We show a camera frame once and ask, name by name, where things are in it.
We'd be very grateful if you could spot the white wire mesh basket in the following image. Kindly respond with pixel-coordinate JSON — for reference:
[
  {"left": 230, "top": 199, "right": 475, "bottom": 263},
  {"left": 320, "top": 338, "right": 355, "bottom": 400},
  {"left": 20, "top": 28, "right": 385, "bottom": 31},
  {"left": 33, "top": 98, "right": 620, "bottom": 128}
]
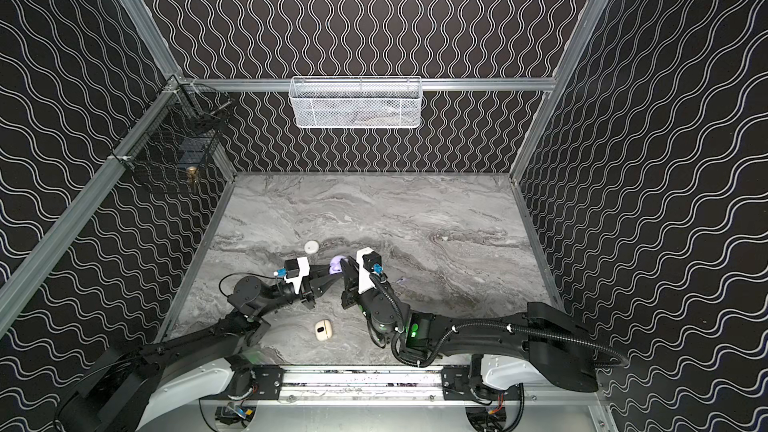
[{"left": 288, "top": 76, "right": 423, "bottom": 129}]

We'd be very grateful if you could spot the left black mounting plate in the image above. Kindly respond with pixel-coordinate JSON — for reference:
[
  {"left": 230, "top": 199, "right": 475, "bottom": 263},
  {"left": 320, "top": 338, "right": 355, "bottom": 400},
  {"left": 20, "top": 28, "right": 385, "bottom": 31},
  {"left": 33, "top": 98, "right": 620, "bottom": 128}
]
[{"left": 226, "top": 365, "right": 285, "bottom": 401}]

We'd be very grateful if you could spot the white round charging case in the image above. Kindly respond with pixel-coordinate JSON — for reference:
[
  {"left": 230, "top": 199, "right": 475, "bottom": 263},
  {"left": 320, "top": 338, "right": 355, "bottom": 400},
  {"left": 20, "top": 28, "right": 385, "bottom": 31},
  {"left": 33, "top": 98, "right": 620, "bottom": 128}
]
[{"left": 304, "top": 240, "right": 319, "bottom": 255}]

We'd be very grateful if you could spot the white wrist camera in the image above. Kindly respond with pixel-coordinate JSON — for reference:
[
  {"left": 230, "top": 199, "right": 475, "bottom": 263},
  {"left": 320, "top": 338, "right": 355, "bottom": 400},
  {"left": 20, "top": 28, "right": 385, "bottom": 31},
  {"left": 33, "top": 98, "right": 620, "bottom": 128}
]
[
  {"left": 356, "top": 247, "right": 383, "bottom": 295},
  {"left": 273, "top": 257, "right": 310, "bottom": 295}
]

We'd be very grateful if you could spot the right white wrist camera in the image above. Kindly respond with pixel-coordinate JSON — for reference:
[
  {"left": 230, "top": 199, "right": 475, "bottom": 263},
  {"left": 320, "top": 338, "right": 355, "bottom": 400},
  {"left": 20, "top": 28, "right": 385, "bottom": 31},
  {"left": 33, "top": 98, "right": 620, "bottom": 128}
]
[{"left": 356, "top": 247, "right": 383, "bottom": 295}]

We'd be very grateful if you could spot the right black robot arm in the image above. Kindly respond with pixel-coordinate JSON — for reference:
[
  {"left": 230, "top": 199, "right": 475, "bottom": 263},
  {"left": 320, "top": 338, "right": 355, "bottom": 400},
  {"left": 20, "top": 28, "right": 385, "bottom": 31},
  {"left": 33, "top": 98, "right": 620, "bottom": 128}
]
[{"left": 341, "top": 257, "right": 629, "bottom": 392}]

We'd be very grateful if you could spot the small brass object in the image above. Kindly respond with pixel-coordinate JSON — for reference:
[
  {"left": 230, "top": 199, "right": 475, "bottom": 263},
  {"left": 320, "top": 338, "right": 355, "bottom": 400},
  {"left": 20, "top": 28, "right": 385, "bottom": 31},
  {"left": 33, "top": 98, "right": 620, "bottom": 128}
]
[{"left": 186, "top": 166, "right": 200, "bottom": 186}]

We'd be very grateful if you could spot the black wire basket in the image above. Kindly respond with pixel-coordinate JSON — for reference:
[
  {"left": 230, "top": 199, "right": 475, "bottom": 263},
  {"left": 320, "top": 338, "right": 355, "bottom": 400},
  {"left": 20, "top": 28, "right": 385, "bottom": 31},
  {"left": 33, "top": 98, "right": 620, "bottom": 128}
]
[{"left": 117, "top": 84, "right": 233, "bottom": 195}]

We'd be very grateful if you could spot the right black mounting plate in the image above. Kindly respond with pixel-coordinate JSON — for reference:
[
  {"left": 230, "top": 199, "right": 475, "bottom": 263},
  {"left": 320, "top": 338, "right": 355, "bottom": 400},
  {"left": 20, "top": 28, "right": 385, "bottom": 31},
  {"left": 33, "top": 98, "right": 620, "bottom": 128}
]
[{"left": 440, "top": 366, "right": 521, "bottom": 404}]

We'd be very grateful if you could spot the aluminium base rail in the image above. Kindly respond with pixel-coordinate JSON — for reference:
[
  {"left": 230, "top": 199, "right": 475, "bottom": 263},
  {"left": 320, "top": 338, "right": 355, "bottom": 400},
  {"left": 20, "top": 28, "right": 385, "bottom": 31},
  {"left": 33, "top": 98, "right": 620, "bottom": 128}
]
[{"left": 119, "top": 364, "right": 607, "bottom": 409}]

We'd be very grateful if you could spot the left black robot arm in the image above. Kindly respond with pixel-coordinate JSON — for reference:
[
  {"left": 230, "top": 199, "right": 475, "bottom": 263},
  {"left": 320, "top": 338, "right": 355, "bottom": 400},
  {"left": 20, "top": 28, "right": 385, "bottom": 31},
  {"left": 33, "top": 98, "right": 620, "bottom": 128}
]
[{"left": 53, "top": 266, "right": 343, "bottom": 431}]

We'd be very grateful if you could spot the purple round charging case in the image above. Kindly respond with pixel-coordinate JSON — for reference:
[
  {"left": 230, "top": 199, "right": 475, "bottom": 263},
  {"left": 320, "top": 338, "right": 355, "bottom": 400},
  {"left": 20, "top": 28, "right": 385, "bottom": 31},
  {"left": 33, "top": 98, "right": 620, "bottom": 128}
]
[{"left": 329, "top": 255, "right": 347, "bottom": 274}]

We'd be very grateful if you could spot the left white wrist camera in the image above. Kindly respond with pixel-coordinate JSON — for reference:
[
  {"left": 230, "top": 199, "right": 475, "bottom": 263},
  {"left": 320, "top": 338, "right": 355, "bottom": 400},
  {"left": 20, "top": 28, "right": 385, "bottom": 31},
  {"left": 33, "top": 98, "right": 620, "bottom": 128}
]
[{"left": 273, "top": 257, "right": 310, "bottom": 295}]

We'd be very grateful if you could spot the black mounting plate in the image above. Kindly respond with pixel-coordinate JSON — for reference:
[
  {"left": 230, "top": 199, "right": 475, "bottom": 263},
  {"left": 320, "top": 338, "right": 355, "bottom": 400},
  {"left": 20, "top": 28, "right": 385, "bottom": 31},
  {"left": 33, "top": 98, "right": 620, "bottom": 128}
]
[
  {"left": 226, "top": 365, "right": 285, "bottom": 401},
  {"left": 440, "top": 366, "right": 521, "bottom": 404}
]

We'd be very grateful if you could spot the beige charging case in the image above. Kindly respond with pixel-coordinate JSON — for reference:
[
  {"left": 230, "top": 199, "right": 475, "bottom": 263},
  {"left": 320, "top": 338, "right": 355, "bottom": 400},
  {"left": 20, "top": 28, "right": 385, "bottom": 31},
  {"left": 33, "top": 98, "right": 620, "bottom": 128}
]
[{"left": 314, "top": 320, "right": 333, "bottom": 342}]

